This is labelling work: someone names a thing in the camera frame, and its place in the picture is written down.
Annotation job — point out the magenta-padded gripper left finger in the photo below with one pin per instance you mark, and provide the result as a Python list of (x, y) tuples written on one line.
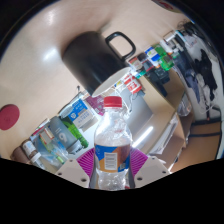
[(85, 162)]

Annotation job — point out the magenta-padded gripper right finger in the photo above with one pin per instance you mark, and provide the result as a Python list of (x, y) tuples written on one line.
[(138, 161)]

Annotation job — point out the red and white canister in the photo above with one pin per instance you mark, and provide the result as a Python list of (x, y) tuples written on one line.
[(132, 84)]

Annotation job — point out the hanging clothes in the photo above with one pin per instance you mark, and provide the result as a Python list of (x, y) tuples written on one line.
[(203, 63)]

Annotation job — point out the grey shaker bottle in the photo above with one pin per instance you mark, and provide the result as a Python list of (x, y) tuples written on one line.
[(63, 135)]

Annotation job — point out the blue bottle with yellow cap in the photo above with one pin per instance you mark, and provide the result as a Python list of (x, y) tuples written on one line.
[(50, 150)]

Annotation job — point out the wooden shelf unit with books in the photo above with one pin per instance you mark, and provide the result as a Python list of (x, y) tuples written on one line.
[(173, 133)]

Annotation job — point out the brown ceramic cup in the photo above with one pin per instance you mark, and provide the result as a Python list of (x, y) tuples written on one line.
[(18, 156)]

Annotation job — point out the white under-shelf lamp bar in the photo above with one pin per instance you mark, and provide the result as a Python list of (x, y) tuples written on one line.
[(142, 136)]

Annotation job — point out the brown jar with white lid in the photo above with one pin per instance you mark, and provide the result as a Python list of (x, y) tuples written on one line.
[(28, 148)]

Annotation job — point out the green plastic bottle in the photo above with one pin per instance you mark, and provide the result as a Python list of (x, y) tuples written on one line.
[(80, 135)]

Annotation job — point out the magenta snack pouch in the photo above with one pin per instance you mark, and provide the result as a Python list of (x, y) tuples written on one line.
[(95, 105)]

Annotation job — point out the tall clear glass bottle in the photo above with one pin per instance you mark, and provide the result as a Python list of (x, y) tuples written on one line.
[(37, 160)]

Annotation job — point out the clear red-capped water bottle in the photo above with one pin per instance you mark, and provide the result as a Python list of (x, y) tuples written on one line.
[(112, 150)]

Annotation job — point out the blue and white tissue box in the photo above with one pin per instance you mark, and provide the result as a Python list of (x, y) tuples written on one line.
[(81, 113)]

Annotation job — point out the black mug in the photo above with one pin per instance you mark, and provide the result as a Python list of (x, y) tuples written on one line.
[(90, 60)]

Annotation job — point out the flat round red coaster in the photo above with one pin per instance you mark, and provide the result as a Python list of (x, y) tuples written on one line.
[(8, 116)]

